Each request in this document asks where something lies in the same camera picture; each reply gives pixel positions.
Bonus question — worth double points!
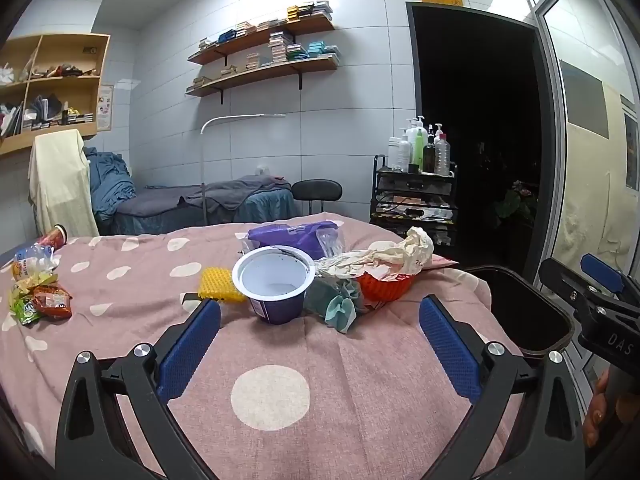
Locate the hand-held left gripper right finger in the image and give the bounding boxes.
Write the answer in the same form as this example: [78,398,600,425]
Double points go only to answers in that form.
[419,294,586,480]

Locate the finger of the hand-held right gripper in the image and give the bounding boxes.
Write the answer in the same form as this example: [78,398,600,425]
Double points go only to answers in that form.
[539,258,603,321]
[580,254,640,307]

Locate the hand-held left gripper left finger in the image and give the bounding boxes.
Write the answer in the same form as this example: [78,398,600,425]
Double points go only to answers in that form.
[56,299,223,480]

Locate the black trash bin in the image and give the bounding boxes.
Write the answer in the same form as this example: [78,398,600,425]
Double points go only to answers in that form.
[462,265,575,361]

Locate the yellow mesh sponge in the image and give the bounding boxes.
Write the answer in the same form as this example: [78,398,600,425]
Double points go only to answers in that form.
[198,267,248,304]

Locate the red ribbed bowl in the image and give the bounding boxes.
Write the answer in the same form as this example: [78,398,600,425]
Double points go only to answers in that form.
[356,270,416,303]

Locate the white purple plastic cup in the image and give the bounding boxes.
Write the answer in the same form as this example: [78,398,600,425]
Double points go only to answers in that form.
[231,246,317,326]

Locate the cream paper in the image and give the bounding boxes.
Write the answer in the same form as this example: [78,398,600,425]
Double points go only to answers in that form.
[315,226,435,281]

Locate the teal tissue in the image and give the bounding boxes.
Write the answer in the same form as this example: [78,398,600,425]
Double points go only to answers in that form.
[305,277,365,333]

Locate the purple plastic bag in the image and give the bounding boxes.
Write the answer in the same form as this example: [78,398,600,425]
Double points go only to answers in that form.
[247,220,346,261]

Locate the person's right hand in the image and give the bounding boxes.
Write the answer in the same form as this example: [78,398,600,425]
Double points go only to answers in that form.
[581,369,612,450]

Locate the potted plant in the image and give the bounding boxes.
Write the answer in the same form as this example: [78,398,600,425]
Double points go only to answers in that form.
[495,180,538,221]

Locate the pink polka-dot blanket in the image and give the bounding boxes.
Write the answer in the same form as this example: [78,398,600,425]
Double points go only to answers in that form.
[0,215,506,480]

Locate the red snack packet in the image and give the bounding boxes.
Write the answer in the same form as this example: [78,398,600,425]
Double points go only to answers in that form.
[30,285,73,320]

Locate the grey blanket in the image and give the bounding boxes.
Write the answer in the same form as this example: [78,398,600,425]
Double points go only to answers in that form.
[117,175,293,218]

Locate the massage bed teal skirt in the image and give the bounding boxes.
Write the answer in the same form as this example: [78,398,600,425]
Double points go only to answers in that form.
[112,175,297,236]

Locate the yellow green snack packet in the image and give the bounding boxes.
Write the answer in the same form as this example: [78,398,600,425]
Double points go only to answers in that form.
[12,270,58,293]

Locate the black mesh trolley cart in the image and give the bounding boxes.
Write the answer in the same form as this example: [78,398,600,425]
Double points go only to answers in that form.
[369,154,458,261]

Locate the red paper cup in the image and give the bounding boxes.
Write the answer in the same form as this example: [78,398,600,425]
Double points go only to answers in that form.
[37,225,69,252]

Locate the clear pump bottle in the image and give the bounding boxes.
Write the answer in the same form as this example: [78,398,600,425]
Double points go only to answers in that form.
[433,122,451,176]

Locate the white arc floor lamp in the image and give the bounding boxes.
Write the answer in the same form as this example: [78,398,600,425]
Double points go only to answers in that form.
[200,113,287,226]

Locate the blue bedding pile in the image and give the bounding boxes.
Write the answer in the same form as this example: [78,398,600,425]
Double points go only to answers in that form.
[85,147,137,223]

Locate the clear plastic bottle orange label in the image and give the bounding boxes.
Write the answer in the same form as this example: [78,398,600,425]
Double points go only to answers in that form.
[12,245,61,281]

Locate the dark brown bottle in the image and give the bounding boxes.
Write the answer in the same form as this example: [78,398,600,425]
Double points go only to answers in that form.
[422,125,437,173]

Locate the glass sliding door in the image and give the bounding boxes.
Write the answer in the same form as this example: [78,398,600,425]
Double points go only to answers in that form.
[515,0,640,396]

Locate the green pump bottle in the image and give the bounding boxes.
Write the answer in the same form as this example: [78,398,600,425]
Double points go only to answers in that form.
[411,116,429,172]

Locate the black round stool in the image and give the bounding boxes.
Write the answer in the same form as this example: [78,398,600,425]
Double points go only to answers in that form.
[291,179,344,217]

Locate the white pump bottle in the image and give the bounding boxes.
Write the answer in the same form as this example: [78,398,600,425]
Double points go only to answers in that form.
[398,117,416,171]

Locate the cream towel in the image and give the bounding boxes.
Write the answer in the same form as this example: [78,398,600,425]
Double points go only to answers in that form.
[28,129,100,238]

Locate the row of small boxes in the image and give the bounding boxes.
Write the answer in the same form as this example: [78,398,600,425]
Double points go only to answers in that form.
[197,0,333,51]

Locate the dark grey door frame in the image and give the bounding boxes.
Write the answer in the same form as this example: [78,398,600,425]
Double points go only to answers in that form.
[406,1,566,271]

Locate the wall poster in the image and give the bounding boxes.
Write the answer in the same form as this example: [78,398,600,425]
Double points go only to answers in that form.
[97,84,115,132]

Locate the wooden wall cabinet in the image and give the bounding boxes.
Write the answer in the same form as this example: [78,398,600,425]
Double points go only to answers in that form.
[0,33,111,156]

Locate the wall shelves with boxes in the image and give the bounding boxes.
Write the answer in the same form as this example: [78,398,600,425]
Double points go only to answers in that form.
[186,40,342,93]

